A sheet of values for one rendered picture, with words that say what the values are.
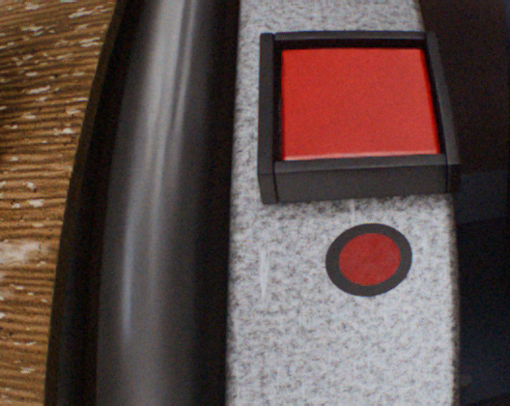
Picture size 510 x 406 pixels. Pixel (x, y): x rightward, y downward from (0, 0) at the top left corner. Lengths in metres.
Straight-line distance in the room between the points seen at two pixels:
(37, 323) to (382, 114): 0.16
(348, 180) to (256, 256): 0.04
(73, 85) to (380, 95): 0.12
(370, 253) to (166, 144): 0.09
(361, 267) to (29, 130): 0.14
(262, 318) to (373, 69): 0.11
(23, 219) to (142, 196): 0.05
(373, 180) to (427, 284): 0.05
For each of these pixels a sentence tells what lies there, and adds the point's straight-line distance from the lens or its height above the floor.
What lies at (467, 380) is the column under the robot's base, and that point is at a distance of 1.44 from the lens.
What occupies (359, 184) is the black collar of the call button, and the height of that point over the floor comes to 0.92.
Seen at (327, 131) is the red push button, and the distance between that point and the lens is 0.46.
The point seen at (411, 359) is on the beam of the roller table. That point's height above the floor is 0.92.
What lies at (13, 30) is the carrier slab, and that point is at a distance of 0.53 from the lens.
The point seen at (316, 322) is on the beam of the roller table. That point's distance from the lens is 0.42.
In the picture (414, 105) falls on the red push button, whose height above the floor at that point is 0.93.
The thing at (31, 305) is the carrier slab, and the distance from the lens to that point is 0.42.
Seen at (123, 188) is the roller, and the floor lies 0.92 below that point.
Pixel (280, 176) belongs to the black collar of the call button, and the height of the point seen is 0.93.
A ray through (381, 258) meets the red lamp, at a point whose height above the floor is 0.92.
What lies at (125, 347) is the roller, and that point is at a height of 0.92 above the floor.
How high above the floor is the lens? 1.27
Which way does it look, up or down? 50 degrees down
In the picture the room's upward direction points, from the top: 10 degrees counter-clockwise
